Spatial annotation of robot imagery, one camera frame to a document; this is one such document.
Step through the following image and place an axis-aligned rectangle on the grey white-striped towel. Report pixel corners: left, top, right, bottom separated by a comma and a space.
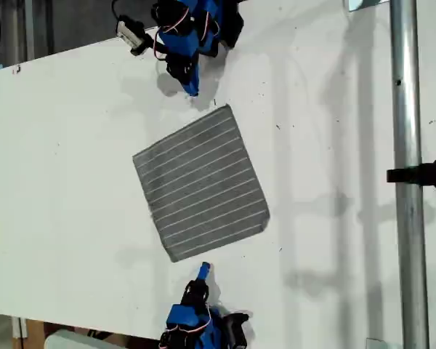
132, 103, 271, 263

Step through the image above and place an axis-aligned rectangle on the white box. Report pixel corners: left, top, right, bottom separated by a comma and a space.
43, 329, 132, 349

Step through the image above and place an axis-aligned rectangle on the wooden table leg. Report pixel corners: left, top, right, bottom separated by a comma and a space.
10, 316, 47, 349

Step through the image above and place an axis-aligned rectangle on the black clamp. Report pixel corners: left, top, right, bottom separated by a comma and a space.
386, 154, 436, 193

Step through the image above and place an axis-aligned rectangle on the short black camera stalk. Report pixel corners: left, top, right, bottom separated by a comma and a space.
223, 311, 250, 324
142, 34, 168, 52

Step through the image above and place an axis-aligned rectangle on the black grey wrist camera box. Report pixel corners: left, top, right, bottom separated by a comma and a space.
116, 15, 149, 56
229, 321, 249, 349

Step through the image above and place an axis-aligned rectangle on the steel post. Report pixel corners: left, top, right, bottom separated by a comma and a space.
389, 0, 430, 349

